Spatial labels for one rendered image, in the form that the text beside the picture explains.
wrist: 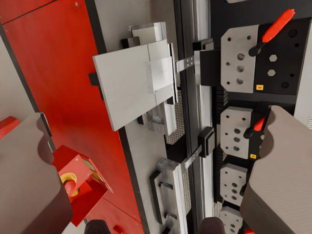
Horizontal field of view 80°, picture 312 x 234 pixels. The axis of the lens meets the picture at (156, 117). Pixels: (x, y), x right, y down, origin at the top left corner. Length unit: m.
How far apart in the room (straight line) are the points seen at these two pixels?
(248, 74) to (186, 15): 0.43
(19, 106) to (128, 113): 1.01
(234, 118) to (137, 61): 0.30
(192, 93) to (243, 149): 0.40
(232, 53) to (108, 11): 0.36
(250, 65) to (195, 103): 0.45
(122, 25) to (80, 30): 0.13
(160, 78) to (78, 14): 0.31
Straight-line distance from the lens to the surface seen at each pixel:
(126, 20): 0.67
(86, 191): 0.84
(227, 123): 0.57
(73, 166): 0.71
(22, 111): 1.43
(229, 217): 0.81
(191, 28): 0.84
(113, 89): 0.45
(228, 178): 0.68
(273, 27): 0.44
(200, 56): 0.57
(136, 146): 0.74
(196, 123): 0.95
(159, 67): 0.57
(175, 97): 0.67
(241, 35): 0.49
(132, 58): 0.49
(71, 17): 0.71
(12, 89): 1.40
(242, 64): 0.50
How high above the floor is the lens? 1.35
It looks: 37 degrees down
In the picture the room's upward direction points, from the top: 101 degrees clockwise
